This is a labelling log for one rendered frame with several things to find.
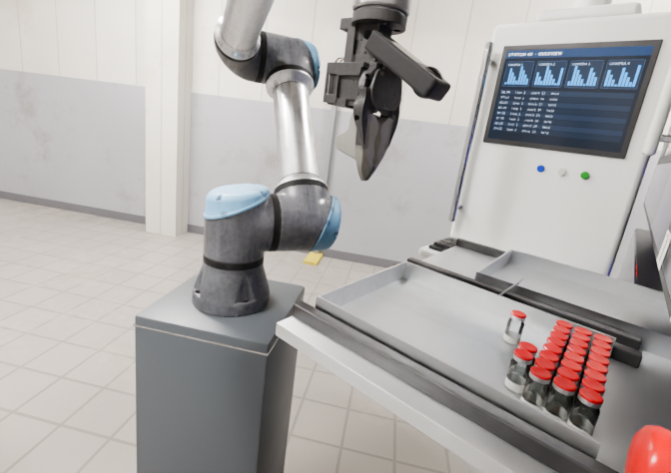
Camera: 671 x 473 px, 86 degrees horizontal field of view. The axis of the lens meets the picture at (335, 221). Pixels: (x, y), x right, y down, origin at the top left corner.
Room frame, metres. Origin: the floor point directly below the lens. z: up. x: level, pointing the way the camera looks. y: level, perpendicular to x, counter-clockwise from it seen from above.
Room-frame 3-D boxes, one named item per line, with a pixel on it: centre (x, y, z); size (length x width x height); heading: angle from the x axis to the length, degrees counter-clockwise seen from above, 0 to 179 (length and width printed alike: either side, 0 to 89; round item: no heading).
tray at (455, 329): (0.47, -0.20, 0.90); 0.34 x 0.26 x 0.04; 52
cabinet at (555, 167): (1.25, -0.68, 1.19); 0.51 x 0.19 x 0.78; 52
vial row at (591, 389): (0.37, -0.32, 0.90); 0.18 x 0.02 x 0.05; 142
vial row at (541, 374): (0.40, -0.29, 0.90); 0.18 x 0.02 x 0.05; 142
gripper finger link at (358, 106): (0.49, -0.02, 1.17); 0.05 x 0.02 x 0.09; 142
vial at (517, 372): (0.37, -0.23, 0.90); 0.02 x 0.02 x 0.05
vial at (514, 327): (0.48, -0.28, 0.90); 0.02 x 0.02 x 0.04
